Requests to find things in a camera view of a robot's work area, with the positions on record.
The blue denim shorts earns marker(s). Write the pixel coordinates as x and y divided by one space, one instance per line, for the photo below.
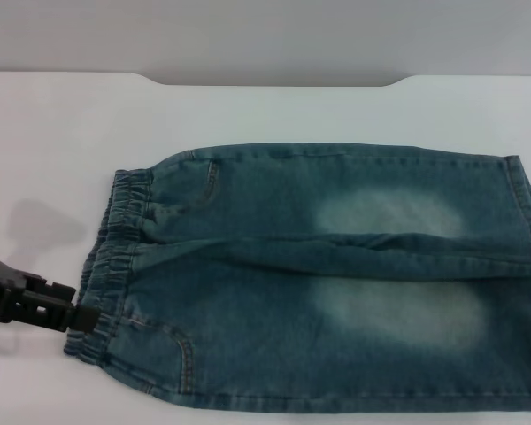
265 274

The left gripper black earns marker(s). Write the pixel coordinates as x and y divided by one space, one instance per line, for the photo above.
0 288

